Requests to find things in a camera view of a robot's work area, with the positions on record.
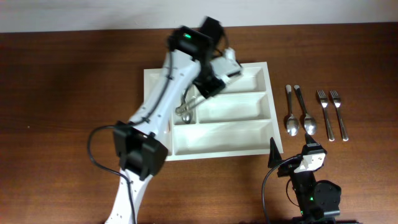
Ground steel spoon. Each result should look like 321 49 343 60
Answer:
294 85 317 135
285 85 299 136

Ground small steel teaspoon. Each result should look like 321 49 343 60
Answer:
182 112 193 124
175 87 191 116

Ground steel serving tongs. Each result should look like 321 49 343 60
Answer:
186 95 206 111

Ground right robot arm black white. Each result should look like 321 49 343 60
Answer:
261 134 341 223

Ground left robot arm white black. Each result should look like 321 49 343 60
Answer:
107 25 242 223

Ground steel fork left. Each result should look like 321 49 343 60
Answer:
317 90 335 141

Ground steel fork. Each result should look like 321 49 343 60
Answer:
330 90 349 141
317 90 335 141

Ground white plastic cutlery tray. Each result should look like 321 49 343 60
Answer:
163 62 283 161

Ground steel fork right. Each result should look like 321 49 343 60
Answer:
330 90 349 141

